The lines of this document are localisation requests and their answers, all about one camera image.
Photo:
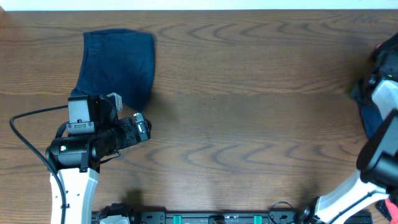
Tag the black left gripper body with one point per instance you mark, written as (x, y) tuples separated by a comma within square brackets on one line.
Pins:
[(137, 129)]

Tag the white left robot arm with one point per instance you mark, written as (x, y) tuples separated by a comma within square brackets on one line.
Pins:
[(91, 141)]

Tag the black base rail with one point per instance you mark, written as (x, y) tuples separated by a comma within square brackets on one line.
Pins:
[(121, 213)]

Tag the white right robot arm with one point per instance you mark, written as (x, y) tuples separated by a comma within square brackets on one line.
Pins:
[(375, 179)]

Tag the folded dark blue shorts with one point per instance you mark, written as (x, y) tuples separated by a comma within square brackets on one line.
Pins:
[(120, 61)]

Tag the dark blue shorts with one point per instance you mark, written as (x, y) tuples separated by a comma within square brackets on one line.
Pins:
[(120, 61), (370, 116)]

